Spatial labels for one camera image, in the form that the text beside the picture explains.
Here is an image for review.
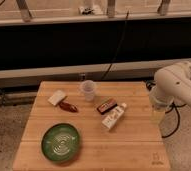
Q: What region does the black hanging cable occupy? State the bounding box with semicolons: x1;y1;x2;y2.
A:
99;9;130;81

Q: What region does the dark red pepper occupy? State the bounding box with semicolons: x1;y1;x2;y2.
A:
59;102;78;113

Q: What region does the white sponge block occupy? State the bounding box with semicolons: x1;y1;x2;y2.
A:
48;90;66;106

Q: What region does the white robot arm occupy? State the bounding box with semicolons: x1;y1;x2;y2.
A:
149;61;191;125

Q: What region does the dark chocolate bar box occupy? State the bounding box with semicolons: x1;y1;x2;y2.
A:
97;98;117;115

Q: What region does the black cable by robot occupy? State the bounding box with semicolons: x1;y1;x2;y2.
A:
145;79;187;139

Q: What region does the white tube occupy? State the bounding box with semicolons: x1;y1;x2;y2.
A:
102;103;127;130

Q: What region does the green ceramic bowl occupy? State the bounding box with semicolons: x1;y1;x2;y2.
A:
41;123;81;163

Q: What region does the clear plastic cup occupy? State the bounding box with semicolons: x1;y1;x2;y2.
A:
80;80;96;101

